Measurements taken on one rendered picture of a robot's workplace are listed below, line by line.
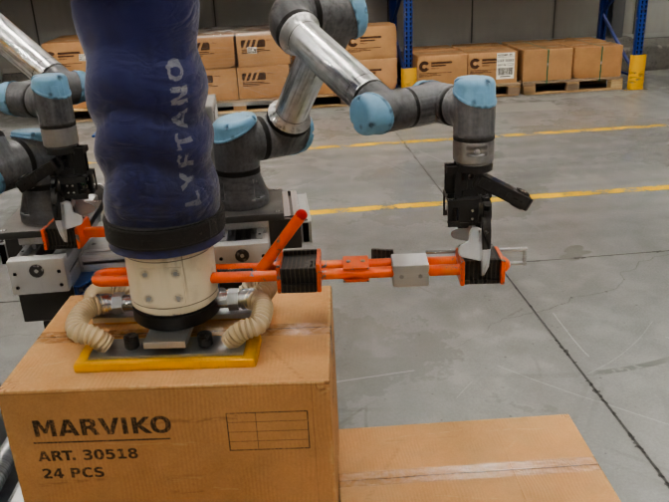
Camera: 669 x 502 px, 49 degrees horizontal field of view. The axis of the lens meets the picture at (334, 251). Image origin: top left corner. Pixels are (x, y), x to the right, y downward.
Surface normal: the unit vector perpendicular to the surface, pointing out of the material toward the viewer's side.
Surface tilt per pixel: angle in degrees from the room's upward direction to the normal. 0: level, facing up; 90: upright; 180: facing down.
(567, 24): 90
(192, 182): 73
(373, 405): 0
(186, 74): 79
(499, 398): 0
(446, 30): 90
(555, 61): 91
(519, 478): 0
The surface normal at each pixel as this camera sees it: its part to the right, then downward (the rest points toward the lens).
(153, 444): 0.00, 0.38
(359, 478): -0.04, -0.93
